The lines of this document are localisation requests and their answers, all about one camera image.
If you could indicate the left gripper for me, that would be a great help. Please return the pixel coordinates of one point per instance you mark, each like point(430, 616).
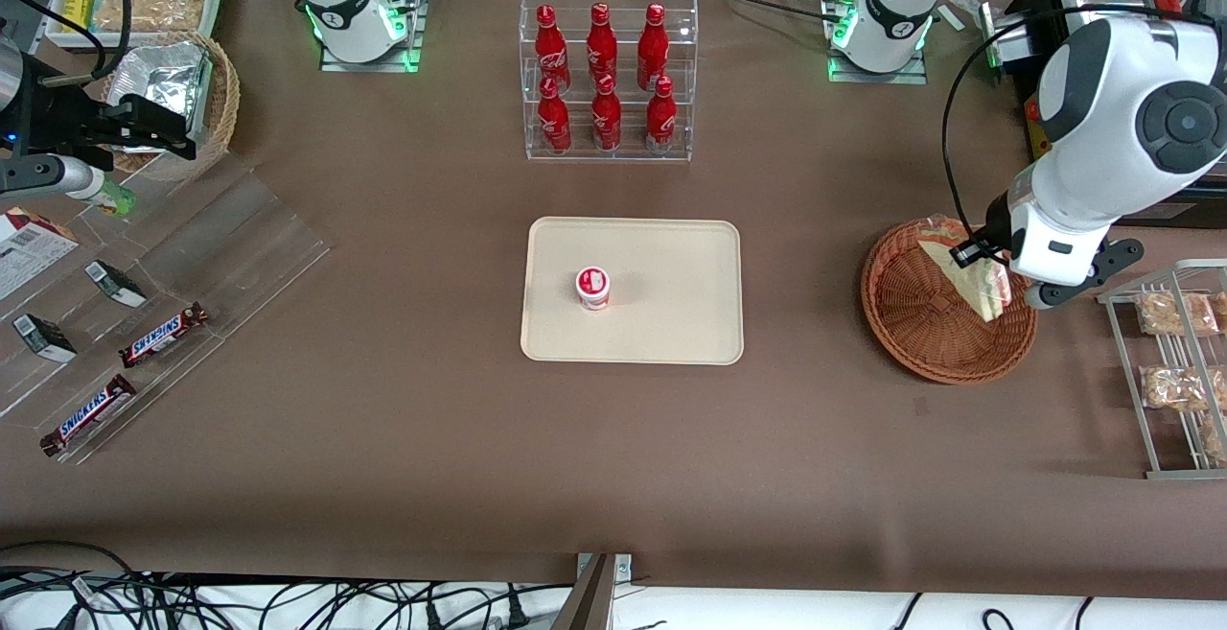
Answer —
point(997, 221)

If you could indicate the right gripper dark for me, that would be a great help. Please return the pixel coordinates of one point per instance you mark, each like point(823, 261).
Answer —
point(59, 119)

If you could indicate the triangle sandwich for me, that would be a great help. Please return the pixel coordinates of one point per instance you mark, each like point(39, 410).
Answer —
point(983, 290)

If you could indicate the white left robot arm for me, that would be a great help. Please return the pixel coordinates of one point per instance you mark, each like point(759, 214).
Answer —
point(1102, 131)

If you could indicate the round brown wicker basket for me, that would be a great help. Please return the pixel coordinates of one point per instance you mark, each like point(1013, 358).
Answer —
point(920, 333)

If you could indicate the tan wicker basket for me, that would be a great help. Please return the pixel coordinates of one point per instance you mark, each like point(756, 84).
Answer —
point(225, 103)

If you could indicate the cream plastic tray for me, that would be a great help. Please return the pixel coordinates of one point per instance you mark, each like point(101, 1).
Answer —
point(661, 323)

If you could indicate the green plastic bottle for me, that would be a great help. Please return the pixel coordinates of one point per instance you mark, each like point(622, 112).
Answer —
point(113, 198)

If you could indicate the red white carton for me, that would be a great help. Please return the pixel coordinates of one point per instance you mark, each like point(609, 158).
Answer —
point(24, 256)

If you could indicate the bagged rice cracker pack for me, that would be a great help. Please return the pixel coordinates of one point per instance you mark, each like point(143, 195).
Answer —
point(1221, 309)
point(1174, 387)
point(1174, 314)
point(144, 9)
point(1215, 438)

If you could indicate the small black white box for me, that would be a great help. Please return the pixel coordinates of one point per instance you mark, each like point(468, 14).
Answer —
point(115, 283)
point(43, 338)

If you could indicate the silver foil bag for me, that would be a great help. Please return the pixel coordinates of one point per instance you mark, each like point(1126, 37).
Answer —
point(163, 69)

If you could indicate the yellow snack box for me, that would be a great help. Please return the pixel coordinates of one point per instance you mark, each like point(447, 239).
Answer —
point(77, 9)

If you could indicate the brown snickers bar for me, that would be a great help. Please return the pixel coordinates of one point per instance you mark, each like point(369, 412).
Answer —
point(163, 335)
point(86, 416)

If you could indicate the clear acrylic tiered display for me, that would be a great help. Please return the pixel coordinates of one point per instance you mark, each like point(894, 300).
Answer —
point(249, 237)

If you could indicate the crumpled clear plastic wrap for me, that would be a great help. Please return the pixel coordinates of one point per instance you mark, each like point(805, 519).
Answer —
point(963, 5)

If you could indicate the red cola bottle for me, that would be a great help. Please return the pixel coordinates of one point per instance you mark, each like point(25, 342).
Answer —
point(553, 117)
point(601, 43)
point(660, 117)
point(653, 43)
point(548, 45)
point(606, 115)

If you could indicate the clear acrylic bottle rack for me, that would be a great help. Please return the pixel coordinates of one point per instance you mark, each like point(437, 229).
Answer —
point(684, 35)

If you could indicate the white red yoghurt cup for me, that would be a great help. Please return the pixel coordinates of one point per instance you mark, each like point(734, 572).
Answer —
point(593, 290)

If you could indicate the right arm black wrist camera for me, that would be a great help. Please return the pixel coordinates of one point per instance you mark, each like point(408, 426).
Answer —
point(149, 127)

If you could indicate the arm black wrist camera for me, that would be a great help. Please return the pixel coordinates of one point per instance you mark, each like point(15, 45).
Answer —
point(149, 127)
point(973, 251)

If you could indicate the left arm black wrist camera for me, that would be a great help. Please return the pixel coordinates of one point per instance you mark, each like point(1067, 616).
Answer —
point(973, 251)

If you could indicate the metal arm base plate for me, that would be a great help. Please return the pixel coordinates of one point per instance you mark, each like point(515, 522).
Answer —
point(407, 55)
point(911, 76)

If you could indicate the metal table bracket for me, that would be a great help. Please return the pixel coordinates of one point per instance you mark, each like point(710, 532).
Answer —
point(594, 601)

